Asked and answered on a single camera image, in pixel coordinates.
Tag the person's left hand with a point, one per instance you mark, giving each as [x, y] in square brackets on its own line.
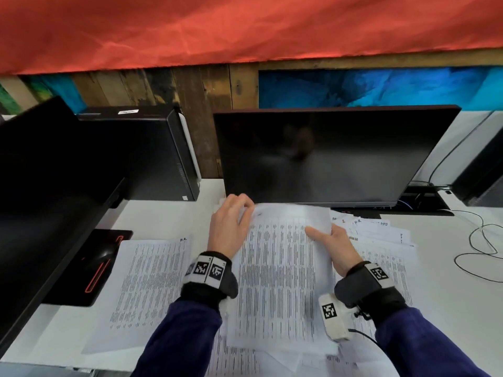
[228, 227]

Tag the person's right hand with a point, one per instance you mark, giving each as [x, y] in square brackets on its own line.
[342, 251]

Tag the pile of printed papers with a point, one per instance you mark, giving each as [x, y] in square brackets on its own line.
[385, 263]

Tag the printed paper bundle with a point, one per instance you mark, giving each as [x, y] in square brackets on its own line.
[283, 278]

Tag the sorted stack of printed sheets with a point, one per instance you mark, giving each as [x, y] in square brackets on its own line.
[145, 286]

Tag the person's left forearm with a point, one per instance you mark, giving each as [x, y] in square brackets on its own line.
[180, 341]

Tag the person's right forearm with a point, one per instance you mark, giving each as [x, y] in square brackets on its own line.
[424, 345]

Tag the white table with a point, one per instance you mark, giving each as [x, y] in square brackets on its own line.
[165, 219]

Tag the black computer monitor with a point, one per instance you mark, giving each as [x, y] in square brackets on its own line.
[334, 153]
[47, 192]

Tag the black desktop computer tower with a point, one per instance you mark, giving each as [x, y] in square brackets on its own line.
[149, 153]
[483, 168]

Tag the wooden plank partition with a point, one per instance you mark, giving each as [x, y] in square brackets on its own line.
[204, 113]

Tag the blue cloth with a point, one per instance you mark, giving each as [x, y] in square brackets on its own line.
[353, 88]

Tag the red-orange cloth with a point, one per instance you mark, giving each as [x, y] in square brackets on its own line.
[235, 31]

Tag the teal green cloth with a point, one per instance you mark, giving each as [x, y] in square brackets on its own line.
[55, 90]

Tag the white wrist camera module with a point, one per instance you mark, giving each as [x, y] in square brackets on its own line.
[334, 321]

